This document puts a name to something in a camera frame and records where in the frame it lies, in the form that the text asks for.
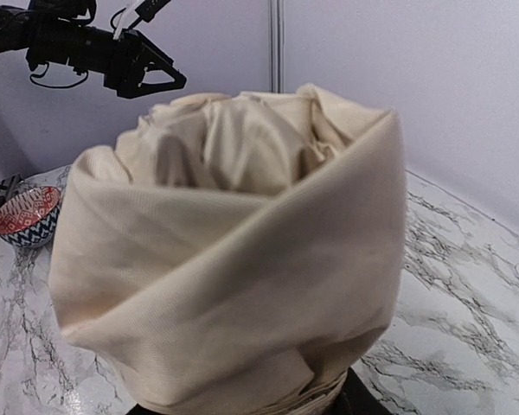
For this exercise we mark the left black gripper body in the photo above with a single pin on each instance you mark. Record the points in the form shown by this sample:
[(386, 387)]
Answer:
[(126, 65)]

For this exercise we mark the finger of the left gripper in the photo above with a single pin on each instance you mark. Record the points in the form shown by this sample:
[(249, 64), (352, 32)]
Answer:
[(148, 55), (170, 80)]

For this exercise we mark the beige folding umbrella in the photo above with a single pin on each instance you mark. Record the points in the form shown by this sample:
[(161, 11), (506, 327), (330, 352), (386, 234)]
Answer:
[(235, 255)]

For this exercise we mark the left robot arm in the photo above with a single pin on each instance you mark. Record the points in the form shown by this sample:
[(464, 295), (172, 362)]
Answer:
[(61, 32)]

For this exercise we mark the left aluminium frame post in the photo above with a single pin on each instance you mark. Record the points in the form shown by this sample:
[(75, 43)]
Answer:
[(276, 45)]

